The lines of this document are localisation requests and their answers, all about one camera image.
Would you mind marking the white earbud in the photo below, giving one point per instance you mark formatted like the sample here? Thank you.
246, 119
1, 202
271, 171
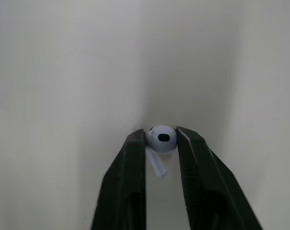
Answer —
162, 141

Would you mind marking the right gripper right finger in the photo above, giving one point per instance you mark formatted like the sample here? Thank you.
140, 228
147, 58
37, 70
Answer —
207, 187

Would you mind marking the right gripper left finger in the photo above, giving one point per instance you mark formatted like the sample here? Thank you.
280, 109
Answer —
126, 187

